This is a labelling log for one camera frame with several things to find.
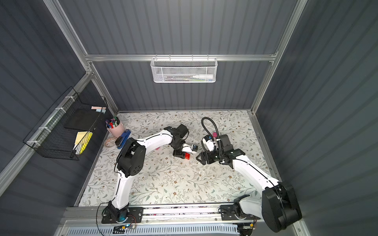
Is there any black notebook in basket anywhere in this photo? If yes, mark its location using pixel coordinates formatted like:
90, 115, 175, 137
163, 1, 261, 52
64, 109, 100, 131

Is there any aluminium rail front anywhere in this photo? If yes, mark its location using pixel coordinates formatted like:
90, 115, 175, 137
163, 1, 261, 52
60, 202, 300, 225

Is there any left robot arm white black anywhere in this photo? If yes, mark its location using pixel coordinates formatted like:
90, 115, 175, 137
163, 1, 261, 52
108, 124, 198, 215

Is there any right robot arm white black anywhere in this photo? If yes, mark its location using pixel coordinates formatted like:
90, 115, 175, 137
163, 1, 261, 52
196, 135, 302, 233

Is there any yellow sticky note pad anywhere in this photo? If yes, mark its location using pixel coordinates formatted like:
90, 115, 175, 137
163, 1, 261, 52
73, 131, 93, 155

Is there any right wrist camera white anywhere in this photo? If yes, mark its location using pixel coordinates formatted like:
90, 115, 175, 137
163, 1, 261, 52
201, 135, 216, 152

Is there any pink pen cup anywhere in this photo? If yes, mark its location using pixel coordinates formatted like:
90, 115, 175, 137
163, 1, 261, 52
107, 123, 126, 138

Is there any blue stapler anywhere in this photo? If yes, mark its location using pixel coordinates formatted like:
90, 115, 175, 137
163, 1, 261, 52
115, 129, 131, 149

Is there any round tape roll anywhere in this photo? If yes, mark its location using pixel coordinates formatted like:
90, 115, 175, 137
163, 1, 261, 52
104, 137, 117, 148

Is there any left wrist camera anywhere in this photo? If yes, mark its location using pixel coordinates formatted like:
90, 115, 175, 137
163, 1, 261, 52
181, 144, 198, 153

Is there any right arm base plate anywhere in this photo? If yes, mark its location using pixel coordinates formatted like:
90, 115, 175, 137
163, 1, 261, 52
218, 204, 260, 221

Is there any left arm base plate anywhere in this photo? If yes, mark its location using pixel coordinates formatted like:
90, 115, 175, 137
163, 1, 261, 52
101, 206, 144, 224

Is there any black cable loop right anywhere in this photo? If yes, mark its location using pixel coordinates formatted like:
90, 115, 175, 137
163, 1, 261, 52
200, 117, 221, 152

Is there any white wire mesh basket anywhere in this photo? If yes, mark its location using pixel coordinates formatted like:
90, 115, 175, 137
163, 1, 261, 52
150, 58, 218, 84

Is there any black wire wall basket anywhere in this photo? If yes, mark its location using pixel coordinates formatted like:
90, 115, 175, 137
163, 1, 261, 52
23, 88, 109, 161

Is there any white marker in basket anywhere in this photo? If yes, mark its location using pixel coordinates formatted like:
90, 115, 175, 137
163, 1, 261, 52
192, 74, 214, 81

